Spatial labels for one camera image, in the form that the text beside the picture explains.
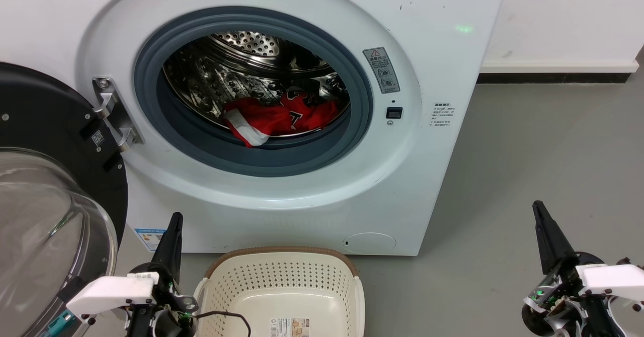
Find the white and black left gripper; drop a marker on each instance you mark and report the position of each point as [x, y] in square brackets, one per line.
[108, 292]

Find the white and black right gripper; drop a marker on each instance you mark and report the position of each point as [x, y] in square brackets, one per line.
[609, 279]

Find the QR code sticker on door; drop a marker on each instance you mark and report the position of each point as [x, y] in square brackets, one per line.
[97, 138]

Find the silver metal door hinge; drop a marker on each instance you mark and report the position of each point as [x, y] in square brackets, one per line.
[113, 115]

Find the stainless steel washing machine drum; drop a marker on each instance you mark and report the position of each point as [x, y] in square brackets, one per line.
[236, 70]

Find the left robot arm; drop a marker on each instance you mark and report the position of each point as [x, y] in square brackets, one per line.
[59, 322]

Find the black door latch socket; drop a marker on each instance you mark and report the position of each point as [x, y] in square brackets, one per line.
[394, 112]

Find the grey rubber door gasket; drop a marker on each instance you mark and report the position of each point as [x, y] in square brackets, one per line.
[201, 146]

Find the grey warning sticker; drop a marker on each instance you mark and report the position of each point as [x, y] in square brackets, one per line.
[381, 69]

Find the white and black wall baseboard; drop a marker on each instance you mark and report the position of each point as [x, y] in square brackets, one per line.
[553, 70]

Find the black washer door with glass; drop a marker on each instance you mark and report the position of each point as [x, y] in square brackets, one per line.
[45, 141]

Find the small text label sticker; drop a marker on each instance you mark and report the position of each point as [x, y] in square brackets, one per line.
[443, 114]

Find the blue and white energy sticker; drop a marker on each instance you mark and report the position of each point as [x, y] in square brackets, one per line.
[149, 238]

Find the round white filter cover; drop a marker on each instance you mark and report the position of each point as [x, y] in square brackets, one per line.
[370, 243]

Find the printed product label sticker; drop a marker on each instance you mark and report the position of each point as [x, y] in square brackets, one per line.
[290, 327]

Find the cream plastic laundry basket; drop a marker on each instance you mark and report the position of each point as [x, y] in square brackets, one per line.
[282, 286]

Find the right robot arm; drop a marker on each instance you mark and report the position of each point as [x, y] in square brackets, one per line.
[631, 322]

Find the red and white garment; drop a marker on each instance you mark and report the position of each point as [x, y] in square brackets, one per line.
[282, 118]

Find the white front-load washing machine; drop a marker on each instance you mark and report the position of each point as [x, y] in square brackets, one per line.
[443, 75]

